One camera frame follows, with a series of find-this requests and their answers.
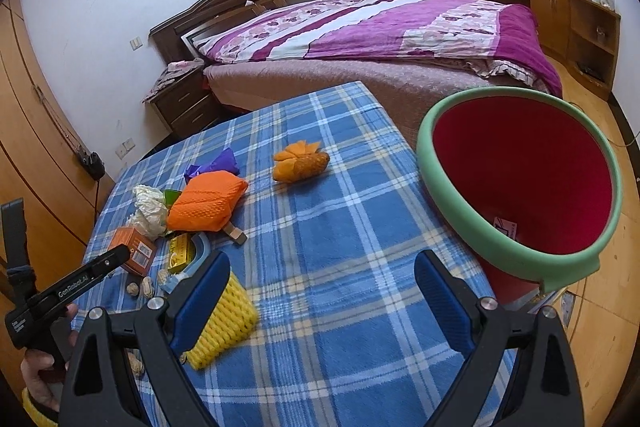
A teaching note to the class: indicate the purple wrapper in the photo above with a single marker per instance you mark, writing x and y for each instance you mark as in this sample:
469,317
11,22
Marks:
220,162

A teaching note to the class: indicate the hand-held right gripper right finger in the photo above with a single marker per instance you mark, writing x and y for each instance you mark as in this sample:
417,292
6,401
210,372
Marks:
440,302

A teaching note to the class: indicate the person's left hand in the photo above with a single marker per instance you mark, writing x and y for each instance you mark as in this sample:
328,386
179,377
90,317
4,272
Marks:
42,377

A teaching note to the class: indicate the wooden wardrobe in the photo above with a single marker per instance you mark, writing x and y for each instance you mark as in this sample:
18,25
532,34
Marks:
40,132

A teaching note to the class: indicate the yellow foam net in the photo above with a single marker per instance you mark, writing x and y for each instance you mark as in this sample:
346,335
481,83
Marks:
225,317

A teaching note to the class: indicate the person's left forearm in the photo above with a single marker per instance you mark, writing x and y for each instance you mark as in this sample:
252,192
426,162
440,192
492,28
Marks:
35,411

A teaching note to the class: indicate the small orange box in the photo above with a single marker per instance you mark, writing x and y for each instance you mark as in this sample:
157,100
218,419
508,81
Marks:
132,247

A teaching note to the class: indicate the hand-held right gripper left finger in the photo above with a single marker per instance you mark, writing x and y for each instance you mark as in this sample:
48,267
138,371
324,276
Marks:
200,307

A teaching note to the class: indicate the red bin with green rim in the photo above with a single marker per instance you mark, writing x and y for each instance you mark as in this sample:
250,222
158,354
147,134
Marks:
500,167

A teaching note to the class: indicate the black power adapter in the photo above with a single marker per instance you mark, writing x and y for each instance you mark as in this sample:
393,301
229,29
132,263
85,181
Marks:
91,163

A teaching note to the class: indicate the green plastic piece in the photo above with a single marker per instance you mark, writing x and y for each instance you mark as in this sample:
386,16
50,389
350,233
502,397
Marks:
171,198

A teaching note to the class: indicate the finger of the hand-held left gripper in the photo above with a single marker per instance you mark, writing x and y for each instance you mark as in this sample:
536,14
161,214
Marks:
112,259

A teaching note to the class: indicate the large orange foam net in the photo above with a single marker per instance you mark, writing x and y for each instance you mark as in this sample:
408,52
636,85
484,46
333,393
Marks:
205,202

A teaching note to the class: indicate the pink patterned cloth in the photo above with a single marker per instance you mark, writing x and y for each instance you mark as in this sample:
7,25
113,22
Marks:
175,72

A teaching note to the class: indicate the purple floral quilt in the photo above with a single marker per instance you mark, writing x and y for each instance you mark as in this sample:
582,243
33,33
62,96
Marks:
360,27

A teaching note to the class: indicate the blue plastic holder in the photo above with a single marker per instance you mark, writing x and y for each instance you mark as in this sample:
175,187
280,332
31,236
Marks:
202,247

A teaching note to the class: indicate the white wall socket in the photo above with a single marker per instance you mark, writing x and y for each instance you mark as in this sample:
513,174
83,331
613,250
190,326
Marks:
125,147

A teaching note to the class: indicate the dark wooden nightstand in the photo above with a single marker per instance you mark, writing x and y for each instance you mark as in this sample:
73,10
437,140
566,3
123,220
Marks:
185,107

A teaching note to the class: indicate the blue plaid tablecloth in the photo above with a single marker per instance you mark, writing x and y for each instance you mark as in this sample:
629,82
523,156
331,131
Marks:
325,217

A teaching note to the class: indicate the white paper label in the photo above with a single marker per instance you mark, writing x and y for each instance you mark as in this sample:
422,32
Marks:
507,227

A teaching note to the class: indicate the white wall switch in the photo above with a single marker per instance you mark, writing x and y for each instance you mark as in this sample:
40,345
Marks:
135,42

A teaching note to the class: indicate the orange foam net with peel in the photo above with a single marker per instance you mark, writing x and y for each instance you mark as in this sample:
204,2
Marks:
300,164

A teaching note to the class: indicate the small wooden block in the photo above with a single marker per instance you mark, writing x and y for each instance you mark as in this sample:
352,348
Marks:
235,234

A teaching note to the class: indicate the small yellow box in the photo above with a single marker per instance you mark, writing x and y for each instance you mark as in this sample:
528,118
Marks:
180,252

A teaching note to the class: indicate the wooden bed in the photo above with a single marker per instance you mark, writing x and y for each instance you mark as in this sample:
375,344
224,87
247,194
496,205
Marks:
325,82

